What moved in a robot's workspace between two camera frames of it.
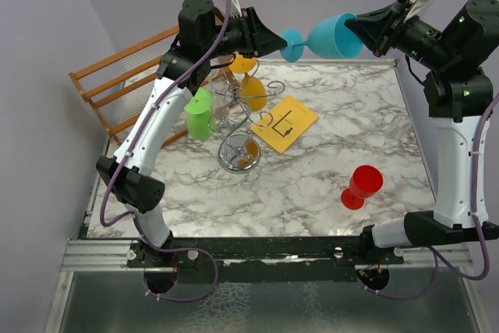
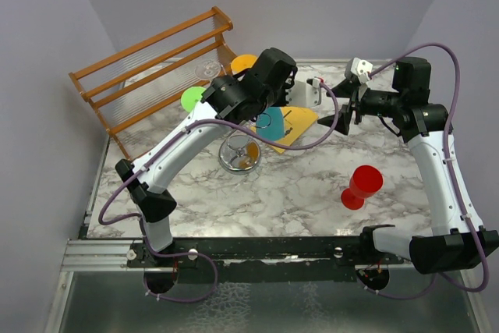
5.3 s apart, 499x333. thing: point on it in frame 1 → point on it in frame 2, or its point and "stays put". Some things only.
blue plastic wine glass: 330,38 → 270,123
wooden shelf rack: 117,85 stays put
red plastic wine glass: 365,181 stays put
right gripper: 380,29 → 344,119
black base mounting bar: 262,258 stays put
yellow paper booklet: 284,124 stays put
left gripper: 258,39 → 282,101
